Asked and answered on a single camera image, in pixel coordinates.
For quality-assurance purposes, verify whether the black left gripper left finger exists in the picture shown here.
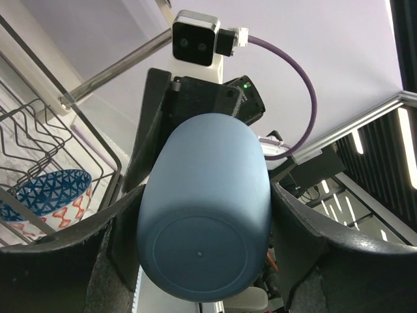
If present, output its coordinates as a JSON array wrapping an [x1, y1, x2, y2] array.
[[1, 186, 145, 312]]

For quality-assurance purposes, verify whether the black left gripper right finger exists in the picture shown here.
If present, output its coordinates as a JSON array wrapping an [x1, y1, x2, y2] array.
[[271, 184, 416, 312]]

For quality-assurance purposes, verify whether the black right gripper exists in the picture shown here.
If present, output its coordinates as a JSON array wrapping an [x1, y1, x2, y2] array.
[[122, 68, 266, 192]]

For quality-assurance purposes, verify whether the light blue plastic tumbler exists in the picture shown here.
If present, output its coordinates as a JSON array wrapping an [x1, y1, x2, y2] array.
[[137, 113, 272, 303]]

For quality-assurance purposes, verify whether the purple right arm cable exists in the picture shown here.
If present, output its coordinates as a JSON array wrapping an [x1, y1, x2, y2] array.
[[247, 35, 319, 161]]

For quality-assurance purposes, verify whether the metal wire dish rack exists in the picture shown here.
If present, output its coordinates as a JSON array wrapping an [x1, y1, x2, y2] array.
[[0, 16, 123, 247]]

